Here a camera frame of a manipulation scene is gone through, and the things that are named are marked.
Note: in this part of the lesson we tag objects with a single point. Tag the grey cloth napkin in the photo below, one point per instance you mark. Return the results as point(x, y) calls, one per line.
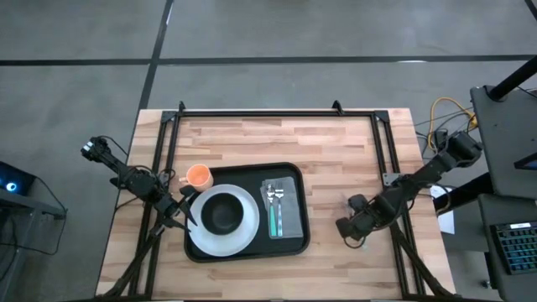
point(293, 209)

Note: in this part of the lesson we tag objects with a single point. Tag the black desk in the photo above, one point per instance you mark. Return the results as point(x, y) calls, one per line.
point(507, 138)

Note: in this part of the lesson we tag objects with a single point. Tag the black metal table frame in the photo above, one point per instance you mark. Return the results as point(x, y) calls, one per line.
point(272, 113)

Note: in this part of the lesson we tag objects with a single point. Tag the black power adapter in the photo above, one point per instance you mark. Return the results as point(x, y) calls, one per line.
point(440, 137)

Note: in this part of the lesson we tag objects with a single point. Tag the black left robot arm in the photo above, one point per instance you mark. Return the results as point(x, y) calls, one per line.
point(130, 180)

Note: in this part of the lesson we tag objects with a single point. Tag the black pole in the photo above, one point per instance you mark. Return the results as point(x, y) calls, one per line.
point(514, 77)

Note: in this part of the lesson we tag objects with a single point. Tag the black diagonal bar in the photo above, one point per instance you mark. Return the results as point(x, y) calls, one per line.
point(465, 193)

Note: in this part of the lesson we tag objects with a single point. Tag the black bowl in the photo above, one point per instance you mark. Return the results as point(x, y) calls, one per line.
point(222, 214)

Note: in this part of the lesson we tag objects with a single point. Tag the black device with blue light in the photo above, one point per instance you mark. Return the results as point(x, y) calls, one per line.
point(12, 176)

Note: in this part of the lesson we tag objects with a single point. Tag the black screen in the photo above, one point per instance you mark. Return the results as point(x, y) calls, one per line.
point(529, 162)

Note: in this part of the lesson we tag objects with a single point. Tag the backlit computer keyboard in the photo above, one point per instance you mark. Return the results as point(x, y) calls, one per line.
point(518, 249)

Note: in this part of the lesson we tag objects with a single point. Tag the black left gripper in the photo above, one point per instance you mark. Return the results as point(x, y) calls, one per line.
point(167, 206)

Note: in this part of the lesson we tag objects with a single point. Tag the black plastic tray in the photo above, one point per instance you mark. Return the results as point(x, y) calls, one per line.
point(251, 174)

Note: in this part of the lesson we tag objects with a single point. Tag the dark grey keyboard desk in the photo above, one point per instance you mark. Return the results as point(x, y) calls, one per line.
point(488, 209)

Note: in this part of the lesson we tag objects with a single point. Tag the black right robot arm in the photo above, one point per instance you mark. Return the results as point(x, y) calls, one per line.
point(419, 178)

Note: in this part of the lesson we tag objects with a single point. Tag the white paper sheet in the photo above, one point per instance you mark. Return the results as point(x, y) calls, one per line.
point(448, 222)

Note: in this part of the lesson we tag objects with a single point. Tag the white round plate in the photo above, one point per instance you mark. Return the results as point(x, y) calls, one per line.
point(251, 222)

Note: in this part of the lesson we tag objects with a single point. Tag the orange mug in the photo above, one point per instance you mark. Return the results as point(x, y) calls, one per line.
point(199, 176)

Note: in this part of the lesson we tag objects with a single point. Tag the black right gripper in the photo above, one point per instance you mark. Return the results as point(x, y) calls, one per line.
point(356, 222)

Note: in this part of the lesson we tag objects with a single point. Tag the grey metal bracket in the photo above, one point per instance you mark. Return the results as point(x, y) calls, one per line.
point(389, 179)

